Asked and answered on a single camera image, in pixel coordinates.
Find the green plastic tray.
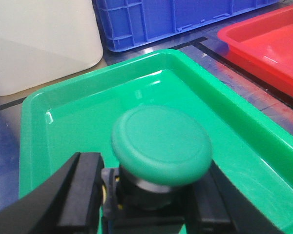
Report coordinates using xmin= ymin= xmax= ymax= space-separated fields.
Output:
xmin=19 ymin=49 xmax=293 ymax=234

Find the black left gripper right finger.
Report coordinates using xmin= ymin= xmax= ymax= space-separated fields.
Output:
xmin=185 ymin=163 xmax=282 ymax=234

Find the blue ribbed crate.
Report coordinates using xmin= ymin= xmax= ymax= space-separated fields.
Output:
xmin=91 ymin=0 xmax=293 ymax=52

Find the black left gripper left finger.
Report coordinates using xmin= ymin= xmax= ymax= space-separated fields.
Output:
xmin=0 ymin=153 xmax=104 ymax=234

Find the white plastic container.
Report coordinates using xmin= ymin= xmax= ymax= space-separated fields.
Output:
xmin=0 ymin=0 xmax=103 ymax=96

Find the red plastic tray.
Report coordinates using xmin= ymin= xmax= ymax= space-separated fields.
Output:
xmin=217 ymin=5 xmax=293 ymax=97

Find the green push button switch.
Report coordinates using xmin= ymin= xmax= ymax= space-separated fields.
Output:
xmin=101 ymin=105 xmax=212 ymax=234

